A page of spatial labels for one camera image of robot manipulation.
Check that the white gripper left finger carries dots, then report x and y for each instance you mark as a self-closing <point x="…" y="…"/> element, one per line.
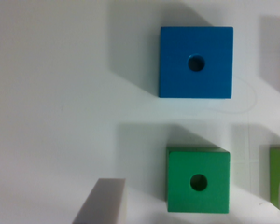
<point x="106" y="204"/>

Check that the light green rectangular block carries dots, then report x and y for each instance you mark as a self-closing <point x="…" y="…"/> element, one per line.
<point x="274" y="175"/>

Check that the blue square block with hole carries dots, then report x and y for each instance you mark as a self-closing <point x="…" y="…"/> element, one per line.
<point x="196" y="62"/>

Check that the dark green square block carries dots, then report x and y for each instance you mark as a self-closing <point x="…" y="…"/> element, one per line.
<point x="198" y="180"/>

